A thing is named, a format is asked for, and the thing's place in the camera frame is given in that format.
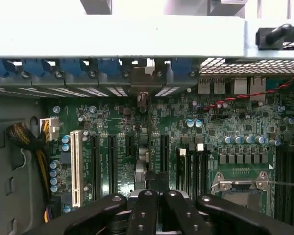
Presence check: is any black RAM slot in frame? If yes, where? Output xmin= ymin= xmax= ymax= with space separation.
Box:
xmin=275 ymin=144 xmax=286 ymax=222
xmin=196 ymin=143 xmax=205 ymax=196
xmin=205 ymin=144 xmax=213 ymax=194
xmin=285 ymin=144 xmax=294 ymax=226
xmin=187 ymin=144 xmax=196 ymax=196

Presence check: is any long black expansion slot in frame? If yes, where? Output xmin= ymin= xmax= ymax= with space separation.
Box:
xmin=90 ymin=133 xmax=100 ymax=203
xmin=107 ymin=134 xmax=118 ymax=195
xmin=160 ymin=133 xmax=170 ymax=173

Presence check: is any metal CPU socket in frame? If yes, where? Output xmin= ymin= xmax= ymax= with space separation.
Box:
xmin=210 ymin=170 xmax=276 ymax=220

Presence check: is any short black expansion slot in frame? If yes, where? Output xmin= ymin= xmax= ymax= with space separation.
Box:
xmin=124 ymin=133 xmax=136 ymax=158

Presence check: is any white PCI expansion slot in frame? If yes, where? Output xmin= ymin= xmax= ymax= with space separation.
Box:
xmin=70 ymin=130 xmax=81 ymax=207

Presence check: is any green motherboard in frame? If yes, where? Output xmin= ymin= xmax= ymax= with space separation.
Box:
xmin=43 ymin=73 xmax=294 ymax=235

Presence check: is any perforated metal slot cover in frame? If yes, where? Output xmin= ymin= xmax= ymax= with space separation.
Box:
xmin=104 ymin=86 xmax=129 ymax=98
xmin=73 ymin=87 xmax=106 ymax=98
xmin=154 ymin=86 xmax=181 ymax=98

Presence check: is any white power connector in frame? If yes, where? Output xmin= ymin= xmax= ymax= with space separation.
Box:
xmin=39 ymin=117 xmax=60 ymax=141

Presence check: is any metal USB port block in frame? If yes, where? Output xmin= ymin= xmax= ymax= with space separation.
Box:
xmin=213 ymin=76 xmax=226 ymax=95
xmin=197 ymin=76 xmax=212 ymax=95

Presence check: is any grey power supply unit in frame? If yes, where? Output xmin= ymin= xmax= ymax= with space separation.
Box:
xmin=0 ymin=95 xmax=49 ymax=235

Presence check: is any metal network port block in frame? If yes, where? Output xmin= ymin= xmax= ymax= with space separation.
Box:
xmin=249 ymin=76 xmax=267 ymax=101
xmin=234 ymin=77 xmax=248 ymax=95

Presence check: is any open grey PC case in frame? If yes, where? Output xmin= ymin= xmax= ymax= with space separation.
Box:
xmin=0 ymin=13 xmax=294 ymax=235

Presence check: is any black chassis lock tab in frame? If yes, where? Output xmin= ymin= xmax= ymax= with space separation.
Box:
xmin=255 ymin=23 xmax=294 ymax=51

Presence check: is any thin wire locking lever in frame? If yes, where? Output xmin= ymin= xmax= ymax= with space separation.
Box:
xmin=266 ymin=180 xmax=294 ymax=188

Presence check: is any red black twisted wire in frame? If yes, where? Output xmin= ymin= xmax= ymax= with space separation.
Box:
xmin=202 ymin=72 xmax=294 ymax=111

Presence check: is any yellow black power cable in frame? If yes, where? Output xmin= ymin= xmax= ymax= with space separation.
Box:
xmin=6 ymin=122 xmax=53 ymax=224

